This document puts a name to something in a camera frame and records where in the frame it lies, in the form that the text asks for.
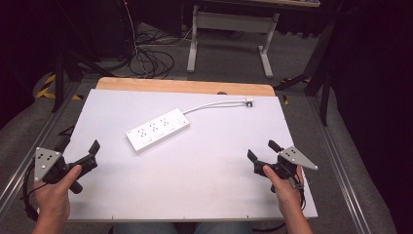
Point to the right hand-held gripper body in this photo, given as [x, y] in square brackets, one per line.
[297, 157]

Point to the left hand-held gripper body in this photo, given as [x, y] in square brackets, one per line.
[47, 161]

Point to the person's left hand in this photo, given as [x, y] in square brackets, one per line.
[53, 198]

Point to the person's right hand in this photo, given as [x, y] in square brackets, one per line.
[285, 195]

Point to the white power plug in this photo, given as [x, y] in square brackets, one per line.
[249, 102]

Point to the white board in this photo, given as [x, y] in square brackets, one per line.
[201, 182]

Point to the yellow black floor tape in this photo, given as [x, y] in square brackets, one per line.
[48, 87]

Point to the black metal stand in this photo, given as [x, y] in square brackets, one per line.
[324, 97]
[58, 84]

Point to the white power strip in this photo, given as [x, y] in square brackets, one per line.
[158, 130]

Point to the wooden desk top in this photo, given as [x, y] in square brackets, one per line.
[276, 2]

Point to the aluminium rail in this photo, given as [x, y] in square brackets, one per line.
[32, 148]
[341, 175]

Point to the white metal desk frame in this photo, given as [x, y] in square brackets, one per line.
[192, 48]

